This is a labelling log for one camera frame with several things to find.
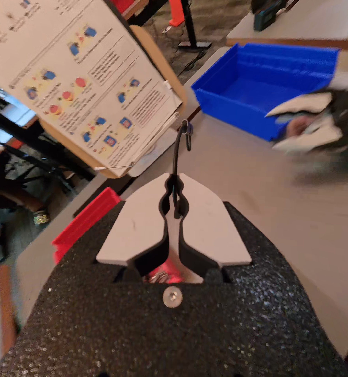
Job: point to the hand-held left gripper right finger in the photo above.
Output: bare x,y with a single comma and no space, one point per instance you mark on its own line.
212,226

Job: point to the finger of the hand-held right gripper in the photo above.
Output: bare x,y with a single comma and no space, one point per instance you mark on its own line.
303,104
312,140

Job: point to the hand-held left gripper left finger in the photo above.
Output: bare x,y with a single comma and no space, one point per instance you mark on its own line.
132,226

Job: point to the blue plastic bin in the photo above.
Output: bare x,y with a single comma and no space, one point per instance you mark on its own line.
250,88

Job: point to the teal black device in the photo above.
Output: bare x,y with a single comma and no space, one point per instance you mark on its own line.
266,14

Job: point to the black desk leg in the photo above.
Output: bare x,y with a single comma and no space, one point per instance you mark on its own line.
191,26

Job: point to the orange traffic cone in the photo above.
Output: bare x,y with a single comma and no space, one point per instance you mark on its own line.
176,11

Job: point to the printed instruction sheet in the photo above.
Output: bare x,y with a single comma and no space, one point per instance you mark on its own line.
73,73

